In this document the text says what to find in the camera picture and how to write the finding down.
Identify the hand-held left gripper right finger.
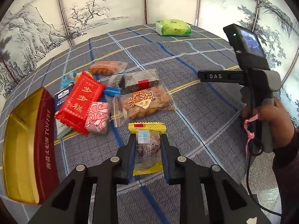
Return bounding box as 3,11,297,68
160,134,272,224

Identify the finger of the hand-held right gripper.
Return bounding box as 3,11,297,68
197,69,244,83

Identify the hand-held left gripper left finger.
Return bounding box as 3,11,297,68
28,134,137,224

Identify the yellow snack packet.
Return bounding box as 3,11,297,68
128,122,167,176

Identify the dark sesame bar packet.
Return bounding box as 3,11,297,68
119,69,160,96

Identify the blue cracker packet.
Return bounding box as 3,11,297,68
54,71,78,139

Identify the red tin box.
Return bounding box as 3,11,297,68
2,86,61,205

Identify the person's right forearm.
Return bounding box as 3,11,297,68
272,126,299,224

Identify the clear bag of fried snacks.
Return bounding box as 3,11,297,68
112,85,176,127

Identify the person's right hand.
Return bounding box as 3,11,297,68
241,86,295,150

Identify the grey plaid tablecloth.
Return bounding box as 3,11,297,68
0,23,281,224

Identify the pink patterned snack packet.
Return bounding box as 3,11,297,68
84,101,110,136

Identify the pink ribbon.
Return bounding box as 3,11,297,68
243,113,260,160

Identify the green tissue pack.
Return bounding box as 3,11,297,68
155,19,191,37

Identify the small blue-ended cookie packet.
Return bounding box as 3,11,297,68
103,74,124,96

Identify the red snack packet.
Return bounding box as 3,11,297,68
54,71,107,136

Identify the clear orange snack packet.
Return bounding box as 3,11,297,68
89,61,128,75

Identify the painted folding screen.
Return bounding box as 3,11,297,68
0,0,299,112

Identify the black cable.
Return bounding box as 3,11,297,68
244,84,282,216

